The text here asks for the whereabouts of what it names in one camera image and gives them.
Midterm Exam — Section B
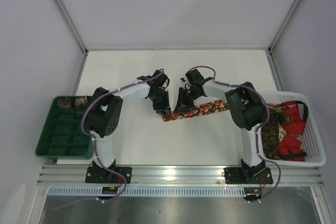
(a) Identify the colourful patterned necktie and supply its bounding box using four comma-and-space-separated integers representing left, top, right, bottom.
162, 100, 229, 122

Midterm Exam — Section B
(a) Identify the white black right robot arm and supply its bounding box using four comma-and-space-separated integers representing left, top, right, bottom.
174, 67, 270, 183

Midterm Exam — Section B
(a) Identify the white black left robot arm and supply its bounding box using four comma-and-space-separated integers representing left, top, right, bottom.
81, 69, 171, 170

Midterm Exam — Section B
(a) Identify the orange brown rolled tie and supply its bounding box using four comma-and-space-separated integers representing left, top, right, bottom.
74, 97, 89, 108

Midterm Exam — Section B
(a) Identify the dark gold patterned tie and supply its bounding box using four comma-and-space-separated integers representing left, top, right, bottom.
261, 103, 291, 160

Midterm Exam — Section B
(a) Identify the rolled tie in tray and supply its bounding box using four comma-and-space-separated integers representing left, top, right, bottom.
57, 98, 75, 109

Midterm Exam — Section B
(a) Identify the green divided plastic tray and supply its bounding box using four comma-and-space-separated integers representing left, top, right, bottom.
35, 96, 93, 159

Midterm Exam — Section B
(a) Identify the red fabric tie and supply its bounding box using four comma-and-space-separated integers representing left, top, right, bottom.
277, 101, 309, 162

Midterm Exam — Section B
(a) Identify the white plastic basket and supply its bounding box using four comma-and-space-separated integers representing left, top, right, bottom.
259, 91, 327, 167

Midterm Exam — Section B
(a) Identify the white slotted cable duct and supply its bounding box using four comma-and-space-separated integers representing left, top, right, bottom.
48, 186, 246, 197

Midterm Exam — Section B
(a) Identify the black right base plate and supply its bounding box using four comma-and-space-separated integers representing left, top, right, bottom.
224, 167, 274, 185

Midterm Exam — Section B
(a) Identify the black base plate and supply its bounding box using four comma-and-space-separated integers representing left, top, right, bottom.
224, 167, 274, 185
85, 166, 132, 184

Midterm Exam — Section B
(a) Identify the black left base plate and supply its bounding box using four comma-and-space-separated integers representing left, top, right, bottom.
85, 166, 132, 184

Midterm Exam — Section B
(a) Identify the black strap in basket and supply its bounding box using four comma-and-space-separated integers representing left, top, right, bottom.
295, 101, 310, 122

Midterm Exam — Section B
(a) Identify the aluminium mounting rail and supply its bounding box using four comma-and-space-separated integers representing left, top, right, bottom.
37, 164, 323, 187

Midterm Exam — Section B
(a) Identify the aluminium frame post right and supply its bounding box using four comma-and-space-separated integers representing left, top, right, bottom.
268, 0, 303, 54

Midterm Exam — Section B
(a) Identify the aluminium frame post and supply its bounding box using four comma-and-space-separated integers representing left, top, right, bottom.
268, 0, 303, 54
52, 0, 88, 56

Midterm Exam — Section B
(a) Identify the aluminium frame post left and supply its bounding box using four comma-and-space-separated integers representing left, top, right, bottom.
52, 0, 88, 56

